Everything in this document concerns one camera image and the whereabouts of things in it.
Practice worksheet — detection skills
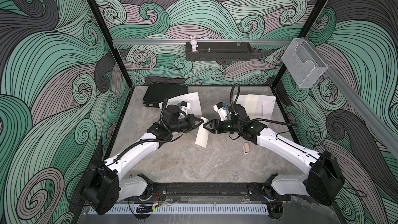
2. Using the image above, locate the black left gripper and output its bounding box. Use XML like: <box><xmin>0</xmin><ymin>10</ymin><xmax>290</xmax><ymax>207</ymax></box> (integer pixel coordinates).
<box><xmin>168</xmin><ymin>115</ymin><xmax>203</xmax><ymax>134</ymax></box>

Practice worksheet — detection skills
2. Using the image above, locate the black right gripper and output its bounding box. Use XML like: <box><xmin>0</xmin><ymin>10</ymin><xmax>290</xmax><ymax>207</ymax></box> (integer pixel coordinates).
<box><xmin>203</xmin><ymin>118</ymin><xmax>242</xmax><ymax>134</ymax></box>

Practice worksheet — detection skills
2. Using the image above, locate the white non-woven bag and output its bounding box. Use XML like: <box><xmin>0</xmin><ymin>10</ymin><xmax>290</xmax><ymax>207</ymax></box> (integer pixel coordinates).
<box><xmin>237</xmin><ymin>94</ymin><xmax>276</xmax><ymax>119</ymax></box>
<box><xmin>166</xmin><ymin>92</ymin><xmax>202</xmax><ymax>118</ymax></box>

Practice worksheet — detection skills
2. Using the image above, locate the pink stapler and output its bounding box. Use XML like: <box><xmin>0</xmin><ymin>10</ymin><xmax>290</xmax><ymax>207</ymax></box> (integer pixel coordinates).
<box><xmin>243</xmin><ymin>142</ymin><xmax>250</xmax><ymax>154</ymax></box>

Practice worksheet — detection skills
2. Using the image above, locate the cream lined paper receipt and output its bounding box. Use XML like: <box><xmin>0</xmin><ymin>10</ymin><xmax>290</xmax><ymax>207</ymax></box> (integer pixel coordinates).
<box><xmin>245</xmin><ymin>97</ymin><xmax>258</xmax><ymax>118</ymax></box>

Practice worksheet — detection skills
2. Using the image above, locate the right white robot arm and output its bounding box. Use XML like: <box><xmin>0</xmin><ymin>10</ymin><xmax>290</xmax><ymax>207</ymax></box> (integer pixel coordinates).
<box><xmin>203</xmin><ymin>119</ymin><xmax>345</xmax><ymax>206</ymax></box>

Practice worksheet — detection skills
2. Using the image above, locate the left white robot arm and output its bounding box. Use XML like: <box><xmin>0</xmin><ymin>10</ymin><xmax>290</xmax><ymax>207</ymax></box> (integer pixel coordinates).
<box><xmin>81</xmin><ymin>114</ymin><xmax>205</xmax><ymax>215</ymax></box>

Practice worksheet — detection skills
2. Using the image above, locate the black ribbed hard case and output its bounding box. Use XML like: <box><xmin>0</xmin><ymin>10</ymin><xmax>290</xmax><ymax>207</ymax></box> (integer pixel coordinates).
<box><xmin>142</xmin><ymin>83</ymin><xmax>188</xmax><ymax>108</ymax></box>

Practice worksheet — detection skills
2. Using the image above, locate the white rabbit figurine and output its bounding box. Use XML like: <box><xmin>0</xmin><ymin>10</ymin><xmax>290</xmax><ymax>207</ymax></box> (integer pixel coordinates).
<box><xmin>190</xmin><ymin>35</ymin><xmax>198</xmax><ymax>53</ymax></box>

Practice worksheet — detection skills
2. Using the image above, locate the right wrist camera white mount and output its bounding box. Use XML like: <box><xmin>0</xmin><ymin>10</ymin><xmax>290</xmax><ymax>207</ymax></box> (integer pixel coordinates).
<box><xmin>214</xmin><ymin>102</ymin><xmax>229</xmax><ymax>121</ymax></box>

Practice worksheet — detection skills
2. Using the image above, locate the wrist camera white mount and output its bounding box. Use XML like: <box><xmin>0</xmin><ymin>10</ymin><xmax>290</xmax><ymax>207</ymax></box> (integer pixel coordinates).
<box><xmin>177</xmin><ymin>101</ymin><xmax>191</xmax><ymax>115</ymax></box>
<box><xmin>214</xmin><ymin>102</ymin><xmax>229</xmax><ymax>121</ymax></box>

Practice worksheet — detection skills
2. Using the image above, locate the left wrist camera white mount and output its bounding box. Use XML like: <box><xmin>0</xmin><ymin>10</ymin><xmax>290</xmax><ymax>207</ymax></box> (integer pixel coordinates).
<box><xmin>177</xmin><ymin>101</ymin><xmax>191</xmax><ymax>115</ymax></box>

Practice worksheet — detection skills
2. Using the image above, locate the black wall shelf tray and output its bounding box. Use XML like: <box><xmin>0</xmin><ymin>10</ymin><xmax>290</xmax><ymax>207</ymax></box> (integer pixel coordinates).
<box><xmin>185</xmin><ymin>41</ymin><xmax>253</xmax><ymax>65</ymax></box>

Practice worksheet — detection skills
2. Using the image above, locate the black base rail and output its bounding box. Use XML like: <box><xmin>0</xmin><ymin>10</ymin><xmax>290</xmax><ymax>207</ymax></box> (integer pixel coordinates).
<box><xmin>128</xmin><ymin>181</ymin><xmax>299</xmax><ymax>202</ymax></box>

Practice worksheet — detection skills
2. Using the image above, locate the white slotted cable duct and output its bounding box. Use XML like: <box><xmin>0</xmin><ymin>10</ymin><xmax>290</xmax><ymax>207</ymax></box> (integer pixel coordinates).
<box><xmin>105</xmin><ymin>203</ymin><xmax>269</xmax><ymax>215</ymax></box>

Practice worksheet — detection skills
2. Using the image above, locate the aluminium wall rail back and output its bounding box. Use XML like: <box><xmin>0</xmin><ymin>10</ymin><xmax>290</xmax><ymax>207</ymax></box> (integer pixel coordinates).
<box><xmin>112</xmin><ymin>38</ymin><xmax>292</xmax><ymax>46</ymax></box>

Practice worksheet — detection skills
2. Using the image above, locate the aluminium wall rail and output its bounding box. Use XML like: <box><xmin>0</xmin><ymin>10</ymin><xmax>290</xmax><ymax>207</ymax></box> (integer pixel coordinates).
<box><xmin>309</xmin><ymin>40</ymin><xmax>398</xmax><ymax>156</ymax></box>
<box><xmin>112</xmin><ymin>38</ymin><xmax>292</xmax><ymax>46</ymax></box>

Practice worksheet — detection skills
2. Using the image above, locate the clear acrylic wall holder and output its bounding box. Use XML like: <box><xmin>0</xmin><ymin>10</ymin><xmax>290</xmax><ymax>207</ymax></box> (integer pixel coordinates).
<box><xmin>282</xmin><ymin>38</ymin><xmax>328</xmax><ymax>89</ymax></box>

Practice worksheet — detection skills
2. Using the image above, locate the black corner frame post right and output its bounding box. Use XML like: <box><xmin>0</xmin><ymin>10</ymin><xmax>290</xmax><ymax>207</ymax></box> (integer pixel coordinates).
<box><xmin>272</xmin><ymin>0</ymin><xmax>328</xmax><ymax>89</ymax></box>

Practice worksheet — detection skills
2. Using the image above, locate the black corner frame post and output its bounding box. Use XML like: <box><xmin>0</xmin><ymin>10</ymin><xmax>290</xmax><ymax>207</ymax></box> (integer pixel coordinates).
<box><xmin>272</xmin><ymin>0</ymin><xmax>328</xmax><ymax>89</ymax></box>
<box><xmin>86</xmin><ymin>0</ymin><xmax>134</xmax><ymax>90</ymax></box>

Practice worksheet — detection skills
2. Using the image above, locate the aluminium wall rail right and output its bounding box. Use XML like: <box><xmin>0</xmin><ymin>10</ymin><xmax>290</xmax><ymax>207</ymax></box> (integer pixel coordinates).
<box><xmin>309</xmin><ymin>40</ymin><xmax>398</xmax><ymax>156</ymax></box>

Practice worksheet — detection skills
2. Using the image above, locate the black corner frame post left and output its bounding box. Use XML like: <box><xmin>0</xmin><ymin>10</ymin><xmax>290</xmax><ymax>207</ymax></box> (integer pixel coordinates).
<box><xmin>86</xmin><ymin>0</ymin><xmax>134</xmax><ymax>90</ymax></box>

